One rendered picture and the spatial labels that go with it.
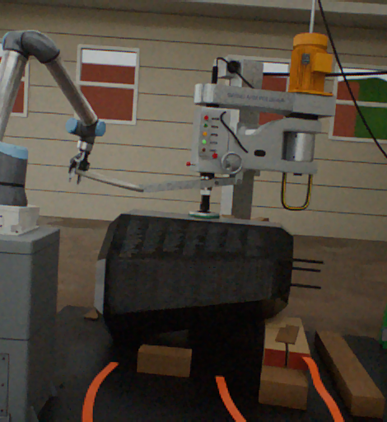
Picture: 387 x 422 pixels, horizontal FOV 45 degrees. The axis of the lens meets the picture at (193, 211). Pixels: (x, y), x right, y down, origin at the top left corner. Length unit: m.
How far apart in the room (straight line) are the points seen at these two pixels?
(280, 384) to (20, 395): 1.24
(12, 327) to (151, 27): 7.91
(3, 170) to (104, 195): 7.18
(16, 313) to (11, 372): 0.26
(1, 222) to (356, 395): 1.88
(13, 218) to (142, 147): 7.15
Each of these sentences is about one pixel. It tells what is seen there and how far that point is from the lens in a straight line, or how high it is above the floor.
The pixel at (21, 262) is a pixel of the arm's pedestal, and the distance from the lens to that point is 2.05.
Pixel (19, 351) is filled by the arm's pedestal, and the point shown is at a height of 0.37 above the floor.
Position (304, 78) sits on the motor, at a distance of 3.34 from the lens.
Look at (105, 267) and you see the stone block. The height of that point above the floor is 0.56.
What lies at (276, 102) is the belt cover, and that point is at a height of 1.65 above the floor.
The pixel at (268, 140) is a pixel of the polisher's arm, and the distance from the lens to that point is 3.19.
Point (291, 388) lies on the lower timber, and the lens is 2.57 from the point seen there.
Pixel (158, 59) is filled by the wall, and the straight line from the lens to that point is 9.33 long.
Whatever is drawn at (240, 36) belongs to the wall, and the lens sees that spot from 9.42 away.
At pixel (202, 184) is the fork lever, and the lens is 3.09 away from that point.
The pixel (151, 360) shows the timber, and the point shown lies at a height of 0.09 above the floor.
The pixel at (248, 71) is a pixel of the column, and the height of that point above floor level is 1.96.
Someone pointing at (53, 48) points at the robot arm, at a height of 1.71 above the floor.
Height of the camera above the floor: 1.20
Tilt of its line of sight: 6 degrees down
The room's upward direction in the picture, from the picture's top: 4 degrees clockwise
